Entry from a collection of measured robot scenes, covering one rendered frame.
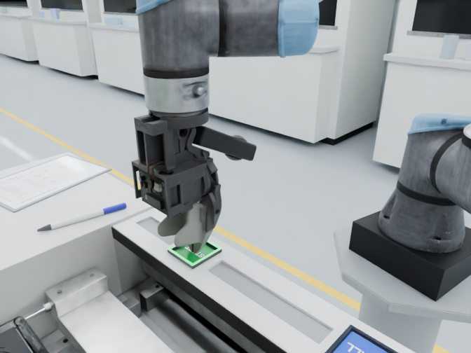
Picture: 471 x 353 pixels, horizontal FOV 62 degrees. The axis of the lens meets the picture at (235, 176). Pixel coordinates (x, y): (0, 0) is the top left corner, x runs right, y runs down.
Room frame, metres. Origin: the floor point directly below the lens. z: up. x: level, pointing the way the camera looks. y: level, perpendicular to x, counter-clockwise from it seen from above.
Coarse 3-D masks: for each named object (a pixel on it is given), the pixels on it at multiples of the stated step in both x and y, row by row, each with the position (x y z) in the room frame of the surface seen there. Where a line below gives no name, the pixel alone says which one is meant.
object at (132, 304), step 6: (126, 300) 0.49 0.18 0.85; (132, 300) 0.49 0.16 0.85; (138, 300) 0.49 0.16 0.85; (126, 306) 0.47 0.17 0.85; (132, 306) 0.47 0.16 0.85; (138, 306) 0.48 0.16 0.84; (132, 312) 0.47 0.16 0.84; (138, 312) 0.48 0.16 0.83; (54, 342) 0.40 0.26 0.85; (60, 342) 0.40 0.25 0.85; (66, 342) 0.40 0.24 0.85; (48, 348) 0.39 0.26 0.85; (54, 348) 0.39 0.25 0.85; (60, 348) 0.39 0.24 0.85; (66, 348) 0.39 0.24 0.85; (72, 348) 0.40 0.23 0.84
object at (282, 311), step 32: (128, 224) 0.54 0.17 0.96; (160, 256) 0.45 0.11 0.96; (224, 256) 0.45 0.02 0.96; (224, 288) 0.39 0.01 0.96; (256, 288) 0.39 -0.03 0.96; (288, 288) 0.39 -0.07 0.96; (256, 320) 0.34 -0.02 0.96; (288, 320) 0.34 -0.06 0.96; (320, 320) 0.34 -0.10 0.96; (352, 320) 0.34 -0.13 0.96; (288, 352) 0.29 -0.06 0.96; (320, 352) 0.29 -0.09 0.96
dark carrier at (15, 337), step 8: (0, 336) 0.37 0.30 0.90; (8, 336) 0.37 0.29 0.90; (16, 336) 0.37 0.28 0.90; (0, 344) 0.35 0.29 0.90; (8, 344) 0.35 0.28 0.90; (16, 344) 0.35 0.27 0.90; (24, 344) 0.35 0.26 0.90; (0, 352) 0.34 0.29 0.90; (8, 352) 0.34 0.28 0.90; (16, 352) 0.34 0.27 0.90; (24, 352) 0.34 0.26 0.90
